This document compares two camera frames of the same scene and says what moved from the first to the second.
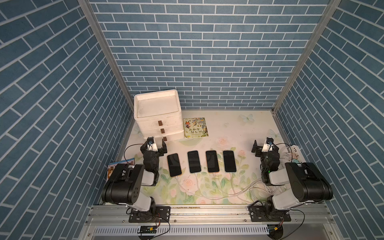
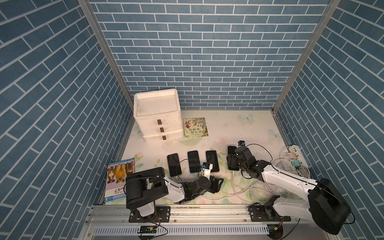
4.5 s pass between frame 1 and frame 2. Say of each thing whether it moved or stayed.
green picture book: stayed
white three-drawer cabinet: stayed
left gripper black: moved
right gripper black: moved
